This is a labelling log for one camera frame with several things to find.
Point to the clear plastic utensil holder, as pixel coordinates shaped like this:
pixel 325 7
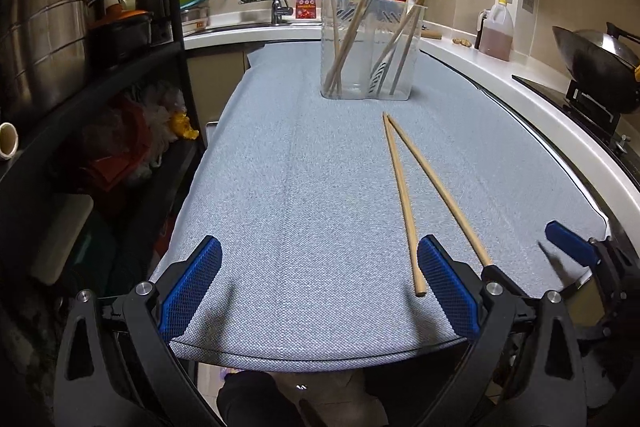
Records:
pixel 357 77

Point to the black pot with orange lid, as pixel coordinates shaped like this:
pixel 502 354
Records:
pixel 122 37

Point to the large steel stockpot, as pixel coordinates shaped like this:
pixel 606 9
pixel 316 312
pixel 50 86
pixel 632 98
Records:
pixel 45 32

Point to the black cylindrical pot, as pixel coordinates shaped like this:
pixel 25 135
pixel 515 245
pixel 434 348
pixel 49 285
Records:
pixel 152 4

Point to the yellow crumpled item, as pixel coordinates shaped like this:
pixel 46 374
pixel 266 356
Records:
pixel 182 124

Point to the black wok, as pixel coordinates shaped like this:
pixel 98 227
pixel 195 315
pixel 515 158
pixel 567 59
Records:
pixel 595 57

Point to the clear plastic bags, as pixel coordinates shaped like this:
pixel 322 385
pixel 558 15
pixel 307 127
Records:
pixel 157 107

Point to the white cup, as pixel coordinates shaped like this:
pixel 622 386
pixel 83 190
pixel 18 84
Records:
pixel 7 142

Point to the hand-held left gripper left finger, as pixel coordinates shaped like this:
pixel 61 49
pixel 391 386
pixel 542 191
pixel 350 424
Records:
pixel 192 289

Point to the blue-grey table cloth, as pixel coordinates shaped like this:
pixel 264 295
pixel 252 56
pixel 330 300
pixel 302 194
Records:
pixel 300 207

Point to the cooking oil jug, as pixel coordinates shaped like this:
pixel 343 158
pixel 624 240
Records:
pixel 497 39

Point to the black gas stove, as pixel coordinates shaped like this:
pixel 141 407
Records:
pixel 540 87

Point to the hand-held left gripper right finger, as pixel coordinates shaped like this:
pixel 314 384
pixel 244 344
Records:
pixel 447 292

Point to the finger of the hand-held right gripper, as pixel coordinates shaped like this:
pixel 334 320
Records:
pixel 572 244

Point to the white cutting board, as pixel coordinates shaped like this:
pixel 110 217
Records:
pixel 62 239

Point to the ginger piece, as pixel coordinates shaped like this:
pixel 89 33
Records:
pixel 461 42

